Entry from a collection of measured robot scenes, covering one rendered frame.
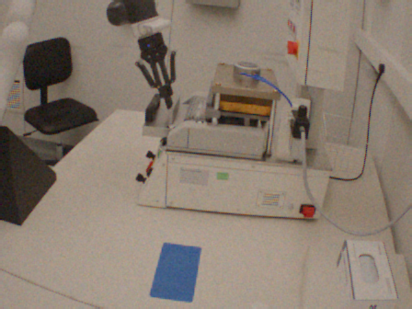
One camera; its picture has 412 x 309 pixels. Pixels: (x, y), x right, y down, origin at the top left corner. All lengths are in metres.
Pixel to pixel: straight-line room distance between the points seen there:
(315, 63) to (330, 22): 0.13
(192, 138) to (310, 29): 0.44
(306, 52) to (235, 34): 1.59
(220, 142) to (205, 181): 0.12
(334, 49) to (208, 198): 0.55
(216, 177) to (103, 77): 1.89
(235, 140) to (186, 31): 1.64
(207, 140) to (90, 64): 1.93
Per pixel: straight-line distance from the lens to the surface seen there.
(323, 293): 1.00
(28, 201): 1.28
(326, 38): 1.15
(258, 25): 2.69
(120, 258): 1.11
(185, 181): 1.26
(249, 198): 1.28
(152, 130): 1.28
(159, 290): 1.02
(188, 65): 2.81
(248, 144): 1.21
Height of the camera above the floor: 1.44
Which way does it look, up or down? 25 degrees down
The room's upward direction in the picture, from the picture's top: 5 degrees clockwise
